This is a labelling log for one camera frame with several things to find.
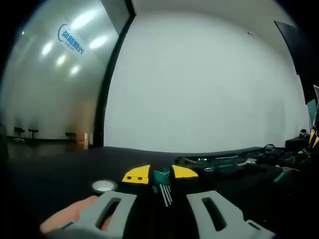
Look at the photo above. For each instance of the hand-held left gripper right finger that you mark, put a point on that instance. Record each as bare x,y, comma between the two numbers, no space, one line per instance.
234,220

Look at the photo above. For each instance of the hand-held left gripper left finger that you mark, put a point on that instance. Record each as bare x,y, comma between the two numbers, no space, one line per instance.
127,203

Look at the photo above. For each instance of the black tape roll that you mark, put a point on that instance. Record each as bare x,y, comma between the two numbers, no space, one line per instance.
94,188

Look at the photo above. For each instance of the green hex key set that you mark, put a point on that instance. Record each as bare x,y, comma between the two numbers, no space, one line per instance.
159,174

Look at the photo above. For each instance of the silver adjustable wrench tool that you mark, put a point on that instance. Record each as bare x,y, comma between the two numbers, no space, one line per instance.
246,162

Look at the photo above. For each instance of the silver combination wrench tool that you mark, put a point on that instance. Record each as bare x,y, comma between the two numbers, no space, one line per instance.
226,157

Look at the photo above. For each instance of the person's left hand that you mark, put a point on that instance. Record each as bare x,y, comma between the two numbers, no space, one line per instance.
67,212

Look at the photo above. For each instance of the small desk device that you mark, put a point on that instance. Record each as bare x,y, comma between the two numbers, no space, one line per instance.
302,132

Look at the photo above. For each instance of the teal screen laptop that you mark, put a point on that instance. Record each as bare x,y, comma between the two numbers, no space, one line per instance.
311,112

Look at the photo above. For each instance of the black stool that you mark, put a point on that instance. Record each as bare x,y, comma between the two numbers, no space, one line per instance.
33,130
19,130

